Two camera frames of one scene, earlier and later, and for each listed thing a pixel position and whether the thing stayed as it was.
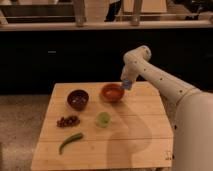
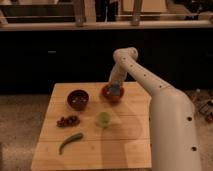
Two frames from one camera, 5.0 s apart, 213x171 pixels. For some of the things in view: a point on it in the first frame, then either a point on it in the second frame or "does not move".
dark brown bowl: [78, 100] does not move
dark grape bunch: [68, 122] does not move
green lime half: [103, 119] does not move
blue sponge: [127, 84] → [115, 89]
